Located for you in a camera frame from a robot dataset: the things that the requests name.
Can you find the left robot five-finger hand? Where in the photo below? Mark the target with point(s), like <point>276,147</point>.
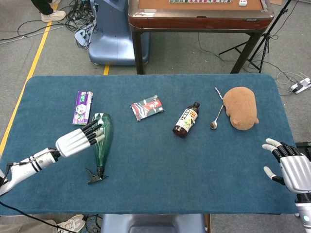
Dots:
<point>73,142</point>

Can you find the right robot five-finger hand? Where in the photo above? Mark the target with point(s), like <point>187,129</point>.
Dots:
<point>296,171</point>

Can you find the green transparent spray bottle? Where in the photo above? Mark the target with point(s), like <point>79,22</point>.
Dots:
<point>105,148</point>

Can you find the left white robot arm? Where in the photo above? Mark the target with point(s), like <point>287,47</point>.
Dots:
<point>26,167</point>

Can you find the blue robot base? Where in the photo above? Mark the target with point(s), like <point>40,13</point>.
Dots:
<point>111,36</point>

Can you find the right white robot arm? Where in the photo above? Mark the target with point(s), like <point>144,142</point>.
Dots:
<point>305,216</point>

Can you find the brown tea bottle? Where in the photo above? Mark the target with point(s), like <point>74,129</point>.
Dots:
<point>185,121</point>

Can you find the black tripod stand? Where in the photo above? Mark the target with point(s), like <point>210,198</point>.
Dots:
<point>266,38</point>

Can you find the black box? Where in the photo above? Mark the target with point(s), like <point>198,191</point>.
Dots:
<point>303,144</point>

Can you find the purple toothpaste box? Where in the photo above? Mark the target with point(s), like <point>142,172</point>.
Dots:
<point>82,109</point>

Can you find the white grey sneaker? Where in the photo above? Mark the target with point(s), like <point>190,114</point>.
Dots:
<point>73,223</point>

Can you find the red black snack packet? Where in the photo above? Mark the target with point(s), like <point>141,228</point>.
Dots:
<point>148,106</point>

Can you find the brown plush toy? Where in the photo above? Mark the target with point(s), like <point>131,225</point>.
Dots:
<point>240,108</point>

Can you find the white power strip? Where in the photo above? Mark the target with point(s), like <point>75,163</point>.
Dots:
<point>81,35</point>
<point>300,86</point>

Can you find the metal spoon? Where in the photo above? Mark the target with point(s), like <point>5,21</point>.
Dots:
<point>213,125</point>

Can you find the khaki trouser leg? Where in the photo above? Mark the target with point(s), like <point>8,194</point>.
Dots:
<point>24,227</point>

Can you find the blue felt table mat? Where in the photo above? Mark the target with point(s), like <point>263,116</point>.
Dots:
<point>170,170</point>

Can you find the thin striped stick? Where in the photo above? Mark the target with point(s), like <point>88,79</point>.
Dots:
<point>219,93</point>

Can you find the blue grey robot chassis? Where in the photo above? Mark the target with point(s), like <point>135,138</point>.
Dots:
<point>153,223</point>

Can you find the black trouser leg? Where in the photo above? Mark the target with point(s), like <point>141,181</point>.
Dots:
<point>42,6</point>

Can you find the wooden mahjong table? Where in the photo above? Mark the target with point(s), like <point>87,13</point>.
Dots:
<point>199,20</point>

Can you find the single mahjong tile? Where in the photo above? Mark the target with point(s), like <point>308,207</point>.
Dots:
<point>243,2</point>

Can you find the row of mahjong tiles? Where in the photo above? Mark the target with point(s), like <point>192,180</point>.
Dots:
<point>199,1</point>

